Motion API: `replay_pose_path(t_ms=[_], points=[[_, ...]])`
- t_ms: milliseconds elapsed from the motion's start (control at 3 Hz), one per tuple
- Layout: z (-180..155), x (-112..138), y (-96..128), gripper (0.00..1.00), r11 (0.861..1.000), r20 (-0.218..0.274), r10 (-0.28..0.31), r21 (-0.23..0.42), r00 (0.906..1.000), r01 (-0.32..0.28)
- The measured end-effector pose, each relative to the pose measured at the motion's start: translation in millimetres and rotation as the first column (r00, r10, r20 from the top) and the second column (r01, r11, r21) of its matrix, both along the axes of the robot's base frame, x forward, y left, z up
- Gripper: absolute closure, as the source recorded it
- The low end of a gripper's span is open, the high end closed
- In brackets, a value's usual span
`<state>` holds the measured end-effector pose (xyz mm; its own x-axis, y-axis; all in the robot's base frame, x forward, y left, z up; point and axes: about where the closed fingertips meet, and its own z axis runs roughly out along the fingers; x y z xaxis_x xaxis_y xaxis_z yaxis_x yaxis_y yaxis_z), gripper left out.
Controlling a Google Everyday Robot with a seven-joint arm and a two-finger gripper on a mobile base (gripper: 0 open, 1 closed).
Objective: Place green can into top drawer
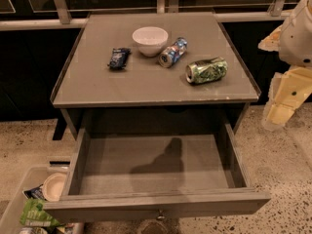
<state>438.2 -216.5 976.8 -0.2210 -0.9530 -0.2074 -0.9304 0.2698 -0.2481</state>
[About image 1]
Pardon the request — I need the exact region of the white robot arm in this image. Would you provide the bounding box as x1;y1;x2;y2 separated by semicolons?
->
258;0;312;131

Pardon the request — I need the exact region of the metal railing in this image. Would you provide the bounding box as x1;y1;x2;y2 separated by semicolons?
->
0;0;291;31

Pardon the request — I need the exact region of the green snack bag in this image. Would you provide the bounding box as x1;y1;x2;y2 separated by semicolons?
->
19;199;61;227

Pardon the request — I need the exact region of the grey cabinet with top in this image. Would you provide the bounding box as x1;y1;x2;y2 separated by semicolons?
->
51;13;260;135

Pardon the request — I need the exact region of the clear plastic bin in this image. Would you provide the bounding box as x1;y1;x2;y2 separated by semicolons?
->
0;165;86;234

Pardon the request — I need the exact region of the green soda can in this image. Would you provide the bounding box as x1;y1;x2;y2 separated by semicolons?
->
185;57;228;84

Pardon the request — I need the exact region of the dark blue snack packet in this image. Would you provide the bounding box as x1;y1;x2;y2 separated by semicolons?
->
107;48;131;70

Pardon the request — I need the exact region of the open grey top drawer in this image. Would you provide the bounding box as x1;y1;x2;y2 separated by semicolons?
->
45;124;270;222

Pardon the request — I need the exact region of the metal drawer knob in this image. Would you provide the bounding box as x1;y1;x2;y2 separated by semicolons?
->
156;210;165;221

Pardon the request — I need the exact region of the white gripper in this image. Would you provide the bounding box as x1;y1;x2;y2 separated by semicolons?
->
257;3;312;132

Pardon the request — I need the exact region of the dark snack packet in bin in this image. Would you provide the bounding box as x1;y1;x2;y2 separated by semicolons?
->
22;185;45;200

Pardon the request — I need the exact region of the white paper bowl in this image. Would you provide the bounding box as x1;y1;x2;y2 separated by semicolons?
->
42;173;66;202

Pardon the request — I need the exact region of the blue soda can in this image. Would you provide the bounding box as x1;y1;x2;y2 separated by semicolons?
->
158;37;187;68

